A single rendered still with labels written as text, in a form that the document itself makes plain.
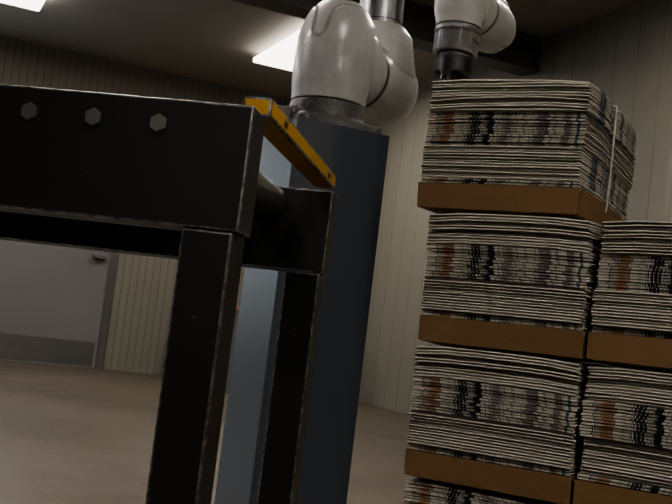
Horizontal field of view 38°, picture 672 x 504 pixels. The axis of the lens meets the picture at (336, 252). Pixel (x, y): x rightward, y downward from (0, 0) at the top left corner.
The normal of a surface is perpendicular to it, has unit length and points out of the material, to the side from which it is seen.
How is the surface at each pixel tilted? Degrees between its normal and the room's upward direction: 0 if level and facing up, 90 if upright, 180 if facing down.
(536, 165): 91
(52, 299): 90
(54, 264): 90
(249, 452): 90
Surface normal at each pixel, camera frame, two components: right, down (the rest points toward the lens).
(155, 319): 0.41, -0.03
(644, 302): -0.48, -0.13
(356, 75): 0.60, 0.05
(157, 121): -0.15, -0.10
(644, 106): -0.90, -0.14
